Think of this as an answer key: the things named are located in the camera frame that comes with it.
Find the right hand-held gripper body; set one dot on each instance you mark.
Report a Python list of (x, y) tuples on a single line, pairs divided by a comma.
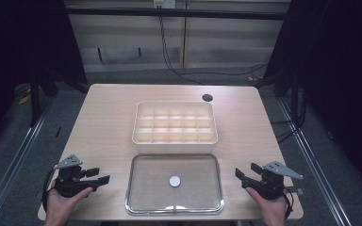
[(271, 185)]

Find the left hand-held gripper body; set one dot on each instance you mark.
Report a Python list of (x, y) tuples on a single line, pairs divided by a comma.
[(69, 185)]

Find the person's left hand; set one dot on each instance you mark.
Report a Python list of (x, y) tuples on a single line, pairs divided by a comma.
[(59, 208)]

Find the person's right hand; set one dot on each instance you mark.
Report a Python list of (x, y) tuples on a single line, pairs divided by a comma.
[(273, 212)]

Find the clear plastic box lid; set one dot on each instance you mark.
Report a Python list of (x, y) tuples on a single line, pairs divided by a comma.
[(151, 188)]

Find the white round disc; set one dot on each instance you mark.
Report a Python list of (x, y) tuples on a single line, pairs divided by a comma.
[(174, 181)]

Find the white compartment organizer box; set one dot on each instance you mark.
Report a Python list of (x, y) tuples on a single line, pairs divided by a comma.
[(174, 125)]

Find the black metal stand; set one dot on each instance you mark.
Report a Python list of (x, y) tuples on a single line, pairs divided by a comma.
[(35, 100)]

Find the yellow floor item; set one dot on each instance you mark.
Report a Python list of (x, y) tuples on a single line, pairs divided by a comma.
[(24, 99)]

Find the black curtain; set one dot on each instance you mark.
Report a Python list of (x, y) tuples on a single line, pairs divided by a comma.
[(19, 47), (336, 78)]

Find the black horizontal metal bar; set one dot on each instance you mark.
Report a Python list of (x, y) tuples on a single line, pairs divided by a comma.
[(169, 13)]

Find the metal floor rail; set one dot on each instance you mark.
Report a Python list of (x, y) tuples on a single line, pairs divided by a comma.
[(314, 157), (9, 169)]

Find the white wall power outlet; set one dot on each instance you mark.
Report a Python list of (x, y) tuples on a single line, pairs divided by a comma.
[(164, 3)]

